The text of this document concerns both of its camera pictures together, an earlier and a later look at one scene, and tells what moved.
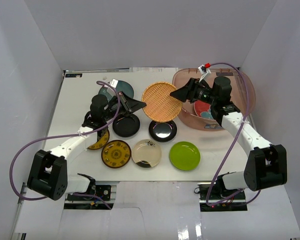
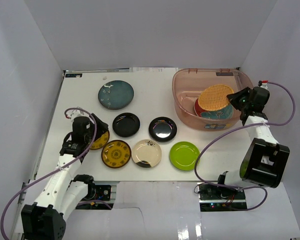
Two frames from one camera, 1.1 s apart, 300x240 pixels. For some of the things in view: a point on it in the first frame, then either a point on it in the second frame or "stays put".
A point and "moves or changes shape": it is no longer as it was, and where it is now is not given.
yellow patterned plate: [116, 154] stays put
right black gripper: [189, 91] → [234, 98]
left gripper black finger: [131, 104] → [101, 126]
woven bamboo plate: [161, 106] moves or changes shape
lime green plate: [185, 155] stays put
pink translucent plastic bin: [242, 96] stays put
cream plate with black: [146, 153] stays put
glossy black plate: [163, 132] stays put
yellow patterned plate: [101, 143] stays put
